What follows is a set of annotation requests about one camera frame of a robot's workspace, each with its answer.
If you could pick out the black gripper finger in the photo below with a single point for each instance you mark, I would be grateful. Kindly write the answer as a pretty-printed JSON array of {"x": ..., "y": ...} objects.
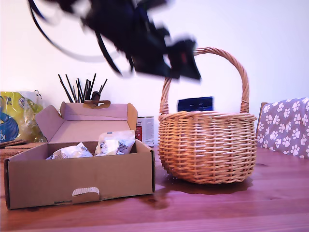
[
  {"x": 186, "y": 65},
  {"x": 154, "y": 66}
]

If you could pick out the blue mini eggs bag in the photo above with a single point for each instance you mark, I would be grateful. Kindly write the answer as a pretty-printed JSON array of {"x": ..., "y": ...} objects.
[{"x": 195, "y": 104}]

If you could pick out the white Easter egg bag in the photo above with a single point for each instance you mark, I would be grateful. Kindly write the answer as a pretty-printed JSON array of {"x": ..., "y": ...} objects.
[
  {"x": 113, "y": 145},
  {"x": 70, "y": 152}
]

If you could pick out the open brown cardboard box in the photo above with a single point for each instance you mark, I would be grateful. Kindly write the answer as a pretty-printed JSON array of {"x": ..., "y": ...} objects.
[{"x": 72, "y": 174}]

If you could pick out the black reed stick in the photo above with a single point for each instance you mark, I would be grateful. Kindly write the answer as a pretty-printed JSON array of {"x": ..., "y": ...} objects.
[
  {"x": 86, "y": 90},
  {"x": 65, "y": 88},
  {"x": 70, "y": 88},
  {"x": 93, "y": 85},
  {"x": 103, "y": 85},
  {"x": 80, "y": 90}
]

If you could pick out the dark brown bottle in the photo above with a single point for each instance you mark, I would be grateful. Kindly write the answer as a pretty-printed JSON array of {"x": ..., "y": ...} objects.
[{"x": 95, "y": 96}]

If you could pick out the red and white tin can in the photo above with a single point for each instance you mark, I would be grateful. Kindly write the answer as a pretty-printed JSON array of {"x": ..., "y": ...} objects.
[{"x": 147, "y": 133}]

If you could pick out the grey paw print chair cover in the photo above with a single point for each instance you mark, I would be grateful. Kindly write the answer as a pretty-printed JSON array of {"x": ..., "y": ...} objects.
[{"x": 289, "y": 125}]

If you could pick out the yellow kitchen roll pack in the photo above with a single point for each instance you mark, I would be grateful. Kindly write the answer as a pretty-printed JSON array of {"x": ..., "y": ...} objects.
[{"x": 21, "y": 113}]

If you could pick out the brown cork mat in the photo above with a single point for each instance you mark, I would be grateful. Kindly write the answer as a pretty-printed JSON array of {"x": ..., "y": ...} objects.
[
  {"x": 14, "y": 143},
  {"x": 14, "y": 154}
]

